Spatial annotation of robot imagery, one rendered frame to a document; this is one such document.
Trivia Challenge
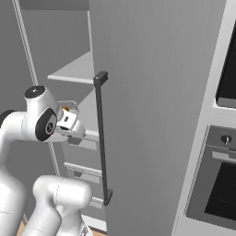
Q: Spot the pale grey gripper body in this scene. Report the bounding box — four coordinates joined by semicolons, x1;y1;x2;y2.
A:
65;115;87;139

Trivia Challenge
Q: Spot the clear food container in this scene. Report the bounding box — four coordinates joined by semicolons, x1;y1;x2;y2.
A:
57;100;80;115

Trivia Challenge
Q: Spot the grey fridge rack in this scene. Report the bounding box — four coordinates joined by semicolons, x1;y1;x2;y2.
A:
89;195;106;211
63;161;103;184

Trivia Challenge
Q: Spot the grey fridge shelf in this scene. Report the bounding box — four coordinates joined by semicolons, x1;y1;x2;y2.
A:
46;50;96;86

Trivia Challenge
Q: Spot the grey fridge door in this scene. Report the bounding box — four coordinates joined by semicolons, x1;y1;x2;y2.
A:
88;0;229;236

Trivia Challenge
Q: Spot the grey fridge body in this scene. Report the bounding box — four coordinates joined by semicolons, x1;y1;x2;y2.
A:
0;0;108;233

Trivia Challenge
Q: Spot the pale grey appliance cabinet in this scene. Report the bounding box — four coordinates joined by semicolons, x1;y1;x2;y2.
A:
171;0;236;236

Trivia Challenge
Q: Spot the grey oven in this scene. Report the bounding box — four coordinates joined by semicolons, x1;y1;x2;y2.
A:
183;124;236;232

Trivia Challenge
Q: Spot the black oven knob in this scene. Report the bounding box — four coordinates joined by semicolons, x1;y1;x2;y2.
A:
220;134;233;146

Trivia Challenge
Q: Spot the black microwave oven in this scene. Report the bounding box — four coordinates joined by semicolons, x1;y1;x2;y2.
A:
215;27;236;109

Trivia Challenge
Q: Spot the dark grey fridge door handle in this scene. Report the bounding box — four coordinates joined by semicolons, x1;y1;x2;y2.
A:
93;70;114;207

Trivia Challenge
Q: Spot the grey oven door handle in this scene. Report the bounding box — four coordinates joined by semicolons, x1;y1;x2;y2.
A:
211;150;236;164

